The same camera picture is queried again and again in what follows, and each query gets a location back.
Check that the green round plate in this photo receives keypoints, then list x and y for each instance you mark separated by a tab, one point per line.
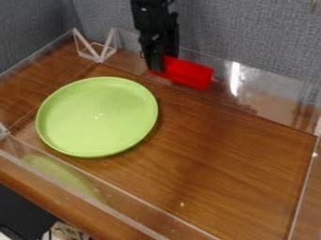
97	117

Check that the white power strip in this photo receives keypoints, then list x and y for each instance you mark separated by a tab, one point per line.
63	231

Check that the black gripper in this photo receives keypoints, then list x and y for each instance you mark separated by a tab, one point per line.
157	23

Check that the clear acrylic enclosure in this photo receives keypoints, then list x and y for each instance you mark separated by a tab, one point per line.
227	171

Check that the clear acrylic corner bracket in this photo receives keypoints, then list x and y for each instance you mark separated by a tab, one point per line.
94	51

